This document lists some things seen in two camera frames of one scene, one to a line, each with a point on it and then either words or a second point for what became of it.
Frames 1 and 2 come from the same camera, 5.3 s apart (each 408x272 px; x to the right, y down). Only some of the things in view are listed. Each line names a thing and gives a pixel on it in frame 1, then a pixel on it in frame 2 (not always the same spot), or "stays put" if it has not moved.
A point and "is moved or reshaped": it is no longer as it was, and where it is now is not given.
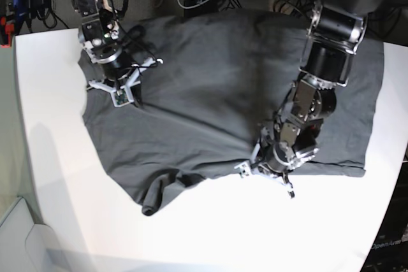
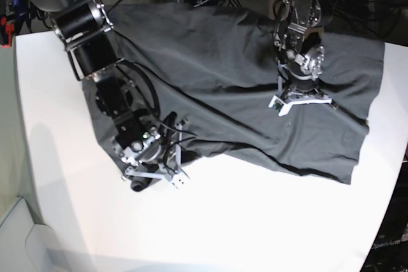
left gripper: [122, 80] to [155, 158]
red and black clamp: [6, 29] stays put
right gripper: [271, 162] to [288, 97]
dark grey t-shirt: [222, 79] is moved or reshaped
